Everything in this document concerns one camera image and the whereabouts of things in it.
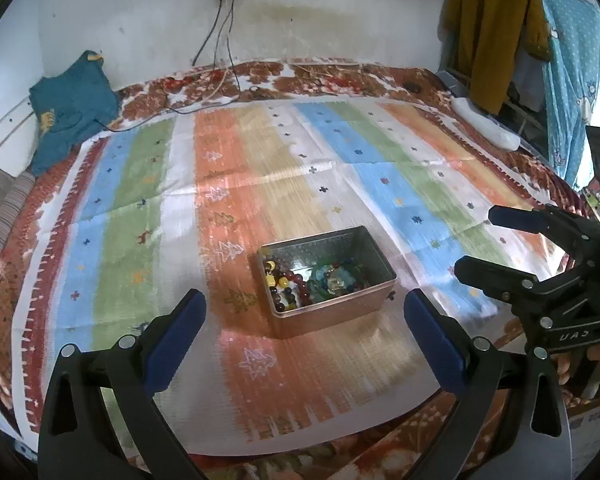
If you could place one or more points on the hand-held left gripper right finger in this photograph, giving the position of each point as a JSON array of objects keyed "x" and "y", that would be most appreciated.
[{"x": 432, "y": 335}]

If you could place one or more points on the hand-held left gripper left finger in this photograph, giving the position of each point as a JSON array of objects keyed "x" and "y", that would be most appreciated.
[{"x": 177, "y": 332}]

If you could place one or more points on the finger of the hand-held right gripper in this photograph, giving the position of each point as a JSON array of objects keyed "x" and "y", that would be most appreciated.
[
  {"x": 520, "y": 217},
  {"x": 500, "y": 277}
]

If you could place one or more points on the brown metal tin box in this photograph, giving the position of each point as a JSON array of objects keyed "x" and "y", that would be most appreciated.
[{"x": 330, "y": 312}]

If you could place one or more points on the white oblong object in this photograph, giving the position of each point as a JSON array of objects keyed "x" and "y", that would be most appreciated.
[{"x": 485, "y": 125}]

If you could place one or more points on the cardboard box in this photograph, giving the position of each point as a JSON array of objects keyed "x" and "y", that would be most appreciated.
[{"x": 587, "y": 430}]

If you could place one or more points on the striped colourful mat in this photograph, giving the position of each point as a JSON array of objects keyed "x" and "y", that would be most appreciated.
[{"x": 230, "y": 185}]

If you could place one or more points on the blue dotted cloth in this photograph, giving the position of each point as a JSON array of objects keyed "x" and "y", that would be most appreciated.
[{"x": 570, "y": 60}]

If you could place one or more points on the mustard yellow garment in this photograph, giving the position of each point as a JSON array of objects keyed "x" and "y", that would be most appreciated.
[{"x": 495, "y": 20}]

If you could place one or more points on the striped grey cushion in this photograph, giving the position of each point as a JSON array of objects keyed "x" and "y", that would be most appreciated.
[{"x": 5, "y": 200}]

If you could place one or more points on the teal pillow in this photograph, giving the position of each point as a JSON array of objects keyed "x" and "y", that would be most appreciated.
[{"x": 70, "y": 110}]

